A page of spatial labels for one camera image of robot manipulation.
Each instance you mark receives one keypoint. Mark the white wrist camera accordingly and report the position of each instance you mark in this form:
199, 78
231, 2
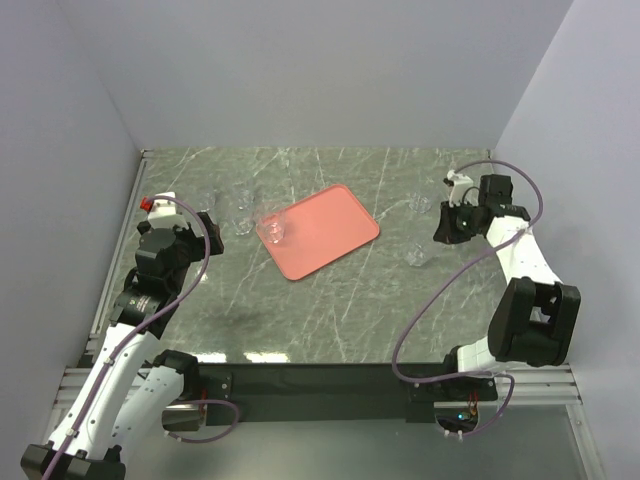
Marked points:
163, 214
458, 184

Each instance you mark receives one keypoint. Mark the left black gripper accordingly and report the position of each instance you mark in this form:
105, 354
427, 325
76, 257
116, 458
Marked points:
198, 242

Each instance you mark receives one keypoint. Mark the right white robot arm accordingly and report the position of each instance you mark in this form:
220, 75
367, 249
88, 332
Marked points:
535, 318

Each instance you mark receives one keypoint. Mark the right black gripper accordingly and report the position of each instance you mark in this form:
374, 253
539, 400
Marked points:
445, 232

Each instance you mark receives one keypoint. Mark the pink plastic tray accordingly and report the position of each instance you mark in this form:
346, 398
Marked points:
320, 229

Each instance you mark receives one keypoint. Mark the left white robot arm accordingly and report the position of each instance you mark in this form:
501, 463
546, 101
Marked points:
129, 387

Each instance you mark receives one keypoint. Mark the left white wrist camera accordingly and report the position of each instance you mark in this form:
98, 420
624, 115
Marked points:
163, 214

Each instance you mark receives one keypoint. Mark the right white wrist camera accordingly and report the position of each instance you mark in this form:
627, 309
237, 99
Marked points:
458, 184

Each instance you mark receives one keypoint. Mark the clear glass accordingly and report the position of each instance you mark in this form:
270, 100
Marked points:
207, 201
242, 224
420, 204
244, 195
415, 255
270, 221

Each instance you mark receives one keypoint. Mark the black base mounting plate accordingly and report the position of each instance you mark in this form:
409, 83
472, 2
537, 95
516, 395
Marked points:
272, 392

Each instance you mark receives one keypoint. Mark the aluminium frame rail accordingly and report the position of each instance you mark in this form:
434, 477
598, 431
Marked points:
533, 386

